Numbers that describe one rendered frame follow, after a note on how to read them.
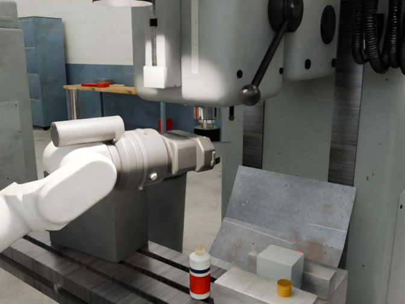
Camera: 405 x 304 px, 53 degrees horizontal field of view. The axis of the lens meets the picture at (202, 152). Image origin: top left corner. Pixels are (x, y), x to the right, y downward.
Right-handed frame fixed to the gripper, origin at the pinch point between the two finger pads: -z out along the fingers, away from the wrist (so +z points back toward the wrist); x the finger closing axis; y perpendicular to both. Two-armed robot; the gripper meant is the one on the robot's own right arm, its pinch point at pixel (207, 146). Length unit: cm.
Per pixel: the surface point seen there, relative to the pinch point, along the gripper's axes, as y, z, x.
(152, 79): -12.2, 12.7, -3.1
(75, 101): -4.8, 8.5, 38.8
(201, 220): 123, -155, 201
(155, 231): 97, -83, 157
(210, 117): -5.6, 1.1, -2.1
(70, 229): 25.1, 12.9, 35.9
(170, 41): -17.4, 10.7, -4.9
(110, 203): 15.9, 7.9, 23.5
